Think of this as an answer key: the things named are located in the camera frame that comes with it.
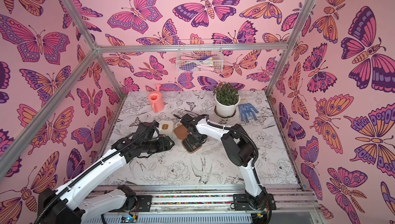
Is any plant saucer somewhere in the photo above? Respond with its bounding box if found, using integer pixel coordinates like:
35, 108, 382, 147
214, 108, 237, 119

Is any white potted green plant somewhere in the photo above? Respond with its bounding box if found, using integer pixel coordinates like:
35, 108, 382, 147
214, 83, 240, 116

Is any cream clipper case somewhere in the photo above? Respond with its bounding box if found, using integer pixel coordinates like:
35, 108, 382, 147
158, 120, 174, 135

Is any dark brown clipper case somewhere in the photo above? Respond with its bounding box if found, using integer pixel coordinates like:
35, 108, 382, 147
174, 125, 202, 154

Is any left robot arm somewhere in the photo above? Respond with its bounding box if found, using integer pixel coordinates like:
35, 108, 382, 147
35, 121, 175, 224

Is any white wire wall basket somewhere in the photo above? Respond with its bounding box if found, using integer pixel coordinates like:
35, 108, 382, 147
175, 39, 224, 73

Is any blue gardening glove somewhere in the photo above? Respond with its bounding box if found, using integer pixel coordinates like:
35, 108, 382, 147
238, 103, 259, 123

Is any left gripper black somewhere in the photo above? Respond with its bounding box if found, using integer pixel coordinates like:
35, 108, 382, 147
141, 135, 176, 154

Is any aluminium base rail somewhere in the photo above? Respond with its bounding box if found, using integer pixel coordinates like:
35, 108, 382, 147
63, 184, 322, 224

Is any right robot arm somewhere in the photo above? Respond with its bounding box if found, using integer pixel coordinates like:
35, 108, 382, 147
177, 114, 276, 212

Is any pink watering can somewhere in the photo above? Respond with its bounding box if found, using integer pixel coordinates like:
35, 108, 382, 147
148, 84, 165, 113

